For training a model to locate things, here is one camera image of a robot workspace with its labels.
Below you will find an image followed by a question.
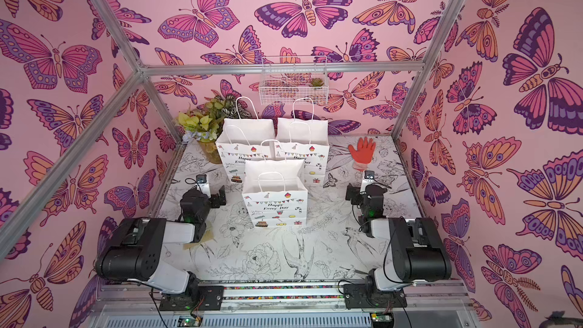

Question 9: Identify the white paper gift bag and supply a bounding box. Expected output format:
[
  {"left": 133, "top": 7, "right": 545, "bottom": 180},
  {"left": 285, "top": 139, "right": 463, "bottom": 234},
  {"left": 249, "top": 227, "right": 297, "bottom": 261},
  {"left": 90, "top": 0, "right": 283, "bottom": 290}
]
[{"left": 242, "top": 159, "right": 308, "bottom": 229}]

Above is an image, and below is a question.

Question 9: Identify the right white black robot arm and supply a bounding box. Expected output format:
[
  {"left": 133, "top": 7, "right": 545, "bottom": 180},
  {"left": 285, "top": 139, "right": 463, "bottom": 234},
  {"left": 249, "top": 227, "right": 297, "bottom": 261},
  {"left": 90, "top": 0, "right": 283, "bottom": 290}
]
[{"left": 346, "top": 183, "right": 452, "bottom": 295}]

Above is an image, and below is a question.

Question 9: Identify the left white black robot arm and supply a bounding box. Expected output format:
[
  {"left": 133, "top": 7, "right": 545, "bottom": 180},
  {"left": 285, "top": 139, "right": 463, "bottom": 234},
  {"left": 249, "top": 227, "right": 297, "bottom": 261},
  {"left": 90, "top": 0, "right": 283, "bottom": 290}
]
[{"left": 94, "top": 187, "right": 227, "bottom": 302}]

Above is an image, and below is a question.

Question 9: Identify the back left white paper bag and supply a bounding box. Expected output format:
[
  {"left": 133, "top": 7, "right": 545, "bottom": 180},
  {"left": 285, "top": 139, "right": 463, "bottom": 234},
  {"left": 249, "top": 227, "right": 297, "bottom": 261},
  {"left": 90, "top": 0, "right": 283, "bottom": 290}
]
[{"left": 216, "top": 97, "right": 276, "bottom": 184}]

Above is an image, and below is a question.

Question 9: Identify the back right white paper bag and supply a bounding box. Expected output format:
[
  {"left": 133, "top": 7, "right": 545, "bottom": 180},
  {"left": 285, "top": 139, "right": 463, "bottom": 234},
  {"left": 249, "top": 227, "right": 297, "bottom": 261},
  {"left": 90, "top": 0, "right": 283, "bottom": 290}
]
[{"left": 274, "top": 97, "right": 330, "bottom": 187}]

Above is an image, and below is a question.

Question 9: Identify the red rubber glove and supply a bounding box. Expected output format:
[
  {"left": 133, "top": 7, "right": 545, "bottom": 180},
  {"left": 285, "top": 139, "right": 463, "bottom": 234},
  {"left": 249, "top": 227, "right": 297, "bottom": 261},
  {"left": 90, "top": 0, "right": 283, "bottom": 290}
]
[{"left": 348, "top": 138, "right": 376, "bottom": 171}]

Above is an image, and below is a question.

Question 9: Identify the potted green leafy plant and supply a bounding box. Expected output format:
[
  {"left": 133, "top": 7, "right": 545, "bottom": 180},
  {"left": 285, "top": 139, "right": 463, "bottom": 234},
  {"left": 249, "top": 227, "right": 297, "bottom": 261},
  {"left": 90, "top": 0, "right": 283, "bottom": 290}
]
[{"left": 176, "top": 98, "right": 241, "bottom": 164}]

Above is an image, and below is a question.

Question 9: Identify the small plant in basket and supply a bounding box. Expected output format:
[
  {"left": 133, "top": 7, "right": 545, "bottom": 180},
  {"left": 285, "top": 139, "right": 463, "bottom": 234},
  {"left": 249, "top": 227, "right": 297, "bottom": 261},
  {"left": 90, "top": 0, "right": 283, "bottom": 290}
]
[{"left": 310, "top": 77, "right": 325, "bottom": 87}]

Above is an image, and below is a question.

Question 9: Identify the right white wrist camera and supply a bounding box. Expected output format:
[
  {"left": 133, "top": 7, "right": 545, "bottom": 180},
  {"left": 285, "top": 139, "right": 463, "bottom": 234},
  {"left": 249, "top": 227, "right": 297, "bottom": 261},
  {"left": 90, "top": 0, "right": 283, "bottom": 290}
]
[{"left": 360, "top": 170, "right": 375, "bottom": 193}]

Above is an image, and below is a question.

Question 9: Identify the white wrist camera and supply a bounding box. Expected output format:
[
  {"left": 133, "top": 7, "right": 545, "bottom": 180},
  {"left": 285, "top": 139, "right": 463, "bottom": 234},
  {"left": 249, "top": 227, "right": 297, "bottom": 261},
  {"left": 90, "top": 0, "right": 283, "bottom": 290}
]
[
  {"left": 360, "top": 170, "right": 375, "bottom": 193},
  {"left": 195, "top": 174, "right": 211, "bottom": 197}
]

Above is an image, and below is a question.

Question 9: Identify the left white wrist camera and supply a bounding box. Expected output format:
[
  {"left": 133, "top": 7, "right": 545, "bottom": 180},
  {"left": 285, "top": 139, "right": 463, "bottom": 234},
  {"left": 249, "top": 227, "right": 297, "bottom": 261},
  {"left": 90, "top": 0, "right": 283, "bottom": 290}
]
[{"left": 195, "top": 174, "right": 211, "bottom": 197}]

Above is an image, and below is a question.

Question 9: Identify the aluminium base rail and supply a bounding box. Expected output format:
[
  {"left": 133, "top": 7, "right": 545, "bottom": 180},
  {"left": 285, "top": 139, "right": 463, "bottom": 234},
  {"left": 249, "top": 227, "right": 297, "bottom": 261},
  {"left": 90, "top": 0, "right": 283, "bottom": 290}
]
[{"left": 87, "top": 279, "right": 481, "bottom": 327}]

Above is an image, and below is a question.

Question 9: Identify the white wire wall basket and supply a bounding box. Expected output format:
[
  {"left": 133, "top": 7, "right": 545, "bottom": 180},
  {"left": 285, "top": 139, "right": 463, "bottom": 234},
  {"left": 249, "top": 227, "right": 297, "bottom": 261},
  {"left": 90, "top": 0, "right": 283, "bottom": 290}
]
[{"left": 257, "top": 55, "right": 329, "bottom": 106}]

